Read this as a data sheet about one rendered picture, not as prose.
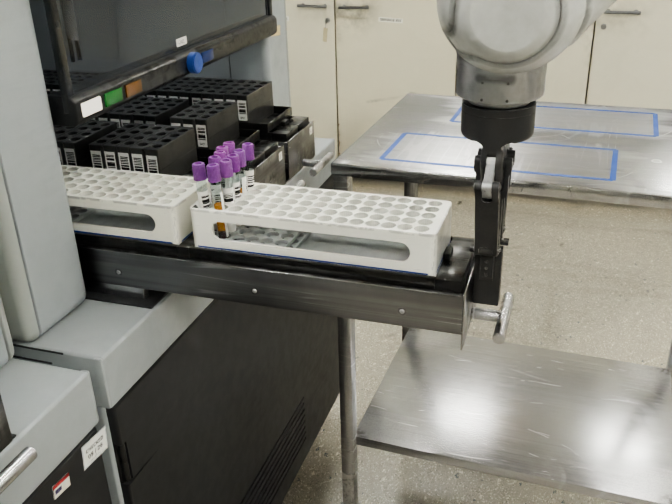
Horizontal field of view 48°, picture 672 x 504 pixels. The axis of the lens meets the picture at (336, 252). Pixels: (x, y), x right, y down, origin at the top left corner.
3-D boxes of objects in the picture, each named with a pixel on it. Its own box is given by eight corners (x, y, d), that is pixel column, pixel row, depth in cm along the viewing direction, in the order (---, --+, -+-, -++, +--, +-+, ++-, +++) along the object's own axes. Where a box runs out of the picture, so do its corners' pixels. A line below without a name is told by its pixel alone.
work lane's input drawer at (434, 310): (-38, 277, 103) (-55, 216, 99) (28, 236, 115) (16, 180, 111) (502, 359, 82) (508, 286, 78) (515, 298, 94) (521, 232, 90)
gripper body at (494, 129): (468, 86, 81) (465, 167, 86) (455, 107, 74) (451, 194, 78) (540, 90, 79) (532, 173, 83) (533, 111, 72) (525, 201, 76)
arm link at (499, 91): (448, 48, 72) (446, 110, 74) (546, 52, 69) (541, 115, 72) (464, 32, 80) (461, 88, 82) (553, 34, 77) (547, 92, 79)
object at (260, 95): (264, 111, 143) (262, 80, 140) (274, 112, 142) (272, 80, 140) (238, 129, 133) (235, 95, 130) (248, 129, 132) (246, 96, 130)
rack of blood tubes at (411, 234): (193, 255, 91) (187, 208, 89) (228, 223, 100) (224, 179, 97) (434, 286, 83) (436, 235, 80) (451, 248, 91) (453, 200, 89)
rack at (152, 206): (-19, 228, 100) (-30, 185, 98) (30, 201, 109) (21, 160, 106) (179, 254, 92) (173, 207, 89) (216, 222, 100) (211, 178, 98)
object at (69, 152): (112, 157, 121) (106, 120, 118) (123, 157, 120) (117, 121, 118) (68, 181, 111) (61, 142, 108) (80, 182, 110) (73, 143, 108)
